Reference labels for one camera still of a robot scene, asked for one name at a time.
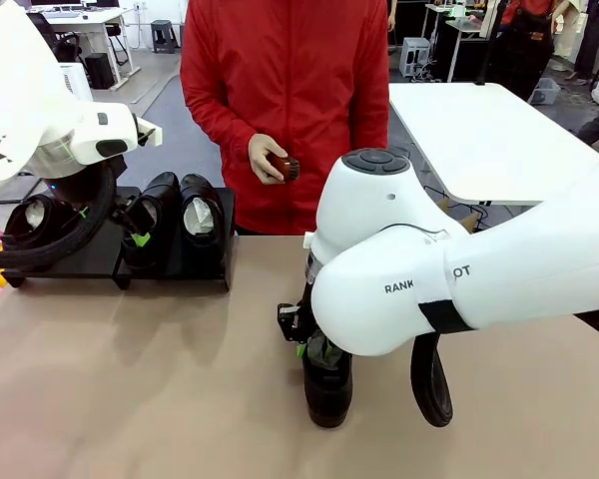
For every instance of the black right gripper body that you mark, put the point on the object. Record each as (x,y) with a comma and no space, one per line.
(306,309)

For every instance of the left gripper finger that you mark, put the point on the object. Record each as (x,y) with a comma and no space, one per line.
(137,219)
(83,212)

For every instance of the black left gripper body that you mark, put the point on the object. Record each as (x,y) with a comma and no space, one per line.
(77,189)

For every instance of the black leather loafer shoe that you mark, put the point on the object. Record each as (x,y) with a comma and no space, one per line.
(204,249)
(329,394)
(17,224)
(147,259)

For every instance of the brown wooden shoe brush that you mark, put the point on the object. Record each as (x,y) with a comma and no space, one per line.
(285,168)

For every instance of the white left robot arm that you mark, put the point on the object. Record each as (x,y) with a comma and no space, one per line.
(25,100)

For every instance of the person's right forearm red sleeve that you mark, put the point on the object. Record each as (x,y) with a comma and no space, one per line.
(214,125)

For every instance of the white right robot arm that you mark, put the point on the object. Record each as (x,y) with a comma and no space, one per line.
(429,279)

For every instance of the person's left forearm red sleeve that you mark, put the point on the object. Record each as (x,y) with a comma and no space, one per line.
(374,125)

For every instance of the person's right hand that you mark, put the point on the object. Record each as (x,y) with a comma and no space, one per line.
(260,154)

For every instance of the white air purifier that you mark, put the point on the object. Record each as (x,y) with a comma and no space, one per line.
(77,82)

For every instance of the black computer tower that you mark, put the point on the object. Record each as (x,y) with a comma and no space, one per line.
(100,71)

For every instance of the black mesh office chair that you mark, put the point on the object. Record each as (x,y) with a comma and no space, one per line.
(62,45)

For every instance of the white office desk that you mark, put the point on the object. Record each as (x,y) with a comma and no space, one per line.
(100,20)

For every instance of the grey step stool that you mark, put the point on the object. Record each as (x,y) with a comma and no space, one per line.
(165,37)

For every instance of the person in red jacket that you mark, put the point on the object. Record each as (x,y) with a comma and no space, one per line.
(304,100)

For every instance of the large white table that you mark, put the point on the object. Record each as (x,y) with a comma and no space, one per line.
(479,135)

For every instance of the white computer case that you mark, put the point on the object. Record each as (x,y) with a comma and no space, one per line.
(415,57)

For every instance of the grey plastic bin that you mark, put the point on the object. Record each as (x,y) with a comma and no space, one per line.
(545,91)

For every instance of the background person in black apron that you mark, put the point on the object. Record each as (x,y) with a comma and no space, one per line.
(524,45)

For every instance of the background person in beige clothes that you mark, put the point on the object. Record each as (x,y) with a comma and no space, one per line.
(579,35)

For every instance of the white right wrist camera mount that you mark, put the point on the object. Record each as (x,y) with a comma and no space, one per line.
(308,240)

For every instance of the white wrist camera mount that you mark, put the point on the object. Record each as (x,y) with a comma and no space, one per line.
(151,135)
(308,240)

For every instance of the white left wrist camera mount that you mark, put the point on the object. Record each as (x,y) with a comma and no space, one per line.
(151,135)

